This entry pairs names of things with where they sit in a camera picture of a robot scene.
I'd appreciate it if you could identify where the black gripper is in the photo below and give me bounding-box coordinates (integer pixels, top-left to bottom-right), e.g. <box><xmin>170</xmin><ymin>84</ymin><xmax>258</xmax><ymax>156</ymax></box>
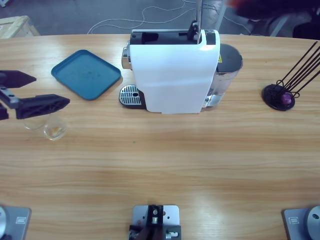
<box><xmin>239</xmin><ymin>0</ymin><xmax>313</xmax><ymax>20</ymax></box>
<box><xmin>0</xmin><ymin>70</ymin><xmax>71</xmax><ymax>121</ymax></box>

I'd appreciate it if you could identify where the clear drinking glass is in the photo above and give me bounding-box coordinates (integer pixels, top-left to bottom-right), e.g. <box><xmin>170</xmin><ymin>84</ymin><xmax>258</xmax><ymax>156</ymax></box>
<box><xmin>23</xmin><ymin>113</ymin><xmax>68</xmax><ymax>142</ymax></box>

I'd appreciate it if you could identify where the white capsule coffee machine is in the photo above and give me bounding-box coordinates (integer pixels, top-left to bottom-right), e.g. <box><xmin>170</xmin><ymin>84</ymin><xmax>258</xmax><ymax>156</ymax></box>
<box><xmin>118</xmin><ymin>0</ymin><xmax>221</xmax><ymax>115</ymax></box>

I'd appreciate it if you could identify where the black chair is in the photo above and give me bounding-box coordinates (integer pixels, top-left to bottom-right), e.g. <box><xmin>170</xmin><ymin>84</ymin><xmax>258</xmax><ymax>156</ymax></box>
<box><xmin>293</xmin><ymin>17</ymin><xmax>320</xmax><ymax>40</ymax></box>

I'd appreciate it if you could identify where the teal plastic tray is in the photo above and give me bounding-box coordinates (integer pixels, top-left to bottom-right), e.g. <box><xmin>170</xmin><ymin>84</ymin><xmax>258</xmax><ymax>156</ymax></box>
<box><xmin>50</xmin><ymin>49</ymin><xmax>123</xmax><ymax>102</ymax></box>

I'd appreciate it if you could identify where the clear water tank black lid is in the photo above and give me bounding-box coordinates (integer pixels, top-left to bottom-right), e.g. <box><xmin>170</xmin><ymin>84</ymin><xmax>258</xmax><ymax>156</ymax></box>
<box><xmin>203</xmin><ymin>43</ymin><xmax>244</xmax><ymax>112</ymax></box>

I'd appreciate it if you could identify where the pale wooden crate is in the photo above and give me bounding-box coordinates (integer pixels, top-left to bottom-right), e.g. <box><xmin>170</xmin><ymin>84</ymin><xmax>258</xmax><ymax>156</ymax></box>
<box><xmin>0</xmin><ymin>15</ymin><xmax>41</xmax><ymax>40</ymax></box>

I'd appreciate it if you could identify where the black capsule holder with rods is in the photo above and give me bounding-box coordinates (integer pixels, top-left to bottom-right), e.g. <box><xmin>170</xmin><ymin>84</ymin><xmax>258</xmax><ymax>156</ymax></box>
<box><xmin>261</xmin><ymin>41</ymin><xmax>320</xmax><ymax>112</ymax></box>

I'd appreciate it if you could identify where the white slanted frame leg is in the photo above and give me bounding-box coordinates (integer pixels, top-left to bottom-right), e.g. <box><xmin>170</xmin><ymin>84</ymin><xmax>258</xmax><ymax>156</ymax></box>
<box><xmin>269</xmin><ymin>17</ymin><xmax>291</xmax><ymax>37</ymax></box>

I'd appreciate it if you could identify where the white metal post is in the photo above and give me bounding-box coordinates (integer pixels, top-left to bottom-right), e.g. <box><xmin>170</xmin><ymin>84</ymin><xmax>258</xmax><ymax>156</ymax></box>
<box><xmin>216</xmin><ymin>0</ymin><xmax>230</xmax><ymax>35</ymax></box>

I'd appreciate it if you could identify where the white floor cable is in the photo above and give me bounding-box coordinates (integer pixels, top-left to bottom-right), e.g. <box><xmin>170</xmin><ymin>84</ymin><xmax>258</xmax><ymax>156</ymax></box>
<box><xmin>86</xmin><ymin>0</ymin><xmax>251</xmax><ymax>35</ymax></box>

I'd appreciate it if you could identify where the grey centre mount base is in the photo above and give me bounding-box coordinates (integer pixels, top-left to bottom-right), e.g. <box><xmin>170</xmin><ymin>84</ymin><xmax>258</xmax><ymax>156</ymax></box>
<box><xmin>127</xmin><ymin>204</ymin><xmax>182</xmax><ymax>240</ymax></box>

